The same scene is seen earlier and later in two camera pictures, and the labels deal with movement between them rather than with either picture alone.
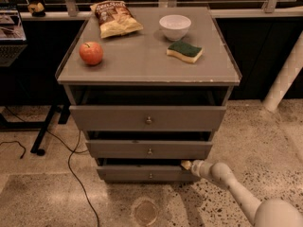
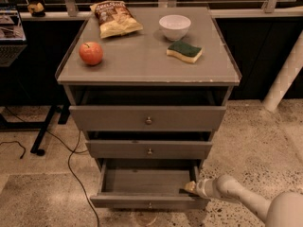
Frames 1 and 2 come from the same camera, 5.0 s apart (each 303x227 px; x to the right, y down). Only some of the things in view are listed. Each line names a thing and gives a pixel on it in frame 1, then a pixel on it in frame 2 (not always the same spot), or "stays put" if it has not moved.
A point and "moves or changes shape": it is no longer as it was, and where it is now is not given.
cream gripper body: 197,167 to 201,187
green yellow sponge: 188,52 stays put
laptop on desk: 13,42 stays put
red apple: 91,52 stays put
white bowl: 175,26 stays put
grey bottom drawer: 115,173 moves or changes shape
